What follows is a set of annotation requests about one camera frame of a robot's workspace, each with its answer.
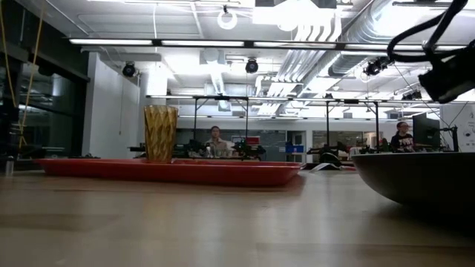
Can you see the dark grey round plate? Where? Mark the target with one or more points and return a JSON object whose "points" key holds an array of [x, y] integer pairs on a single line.
{"points": [[419, 178]]}

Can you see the pink plastic utensil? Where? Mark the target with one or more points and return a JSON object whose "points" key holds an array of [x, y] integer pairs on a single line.
{"points": [[348, 168]]}

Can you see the white plastic utensil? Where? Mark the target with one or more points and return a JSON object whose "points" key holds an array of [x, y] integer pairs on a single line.
{"points": [[321, 167]]}

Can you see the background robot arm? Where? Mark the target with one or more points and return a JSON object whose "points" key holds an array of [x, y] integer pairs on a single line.
{"points": [[250, 150], [326, 151]]}

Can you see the red plastic tray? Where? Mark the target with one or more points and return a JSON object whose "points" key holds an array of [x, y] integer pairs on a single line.
{"points": [[222, 176]]}

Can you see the amber ribbed glass cup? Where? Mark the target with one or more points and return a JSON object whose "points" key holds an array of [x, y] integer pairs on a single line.
{"points": [[160, 133]]}

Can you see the black computer monitor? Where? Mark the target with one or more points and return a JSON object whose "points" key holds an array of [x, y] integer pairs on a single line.
{"points": [[425, 131]]}

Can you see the black ceiling spotlight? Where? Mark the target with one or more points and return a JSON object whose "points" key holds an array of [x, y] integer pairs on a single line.
{"points": [[375, 66], [251, 66], [128, 69]]}

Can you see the person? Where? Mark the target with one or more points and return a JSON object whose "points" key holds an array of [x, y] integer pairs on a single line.
{"points": [[217, 142], [402, 141]]}

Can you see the long ceiling light strip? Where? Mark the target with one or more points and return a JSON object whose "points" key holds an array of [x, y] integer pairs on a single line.
{"points": [[200, 43]]}

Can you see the small metal cylinder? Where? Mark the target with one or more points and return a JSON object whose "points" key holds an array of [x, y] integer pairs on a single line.
{"points": [[9, 166]]}

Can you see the black background station frame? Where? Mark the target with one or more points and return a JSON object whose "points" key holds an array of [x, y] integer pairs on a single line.
{"points": [[195, 118], [376, 126]]}

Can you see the silver ventilation duct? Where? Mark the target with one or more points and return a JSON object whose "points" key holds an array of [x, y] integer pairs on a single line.
{"points": [[356, 48]]}

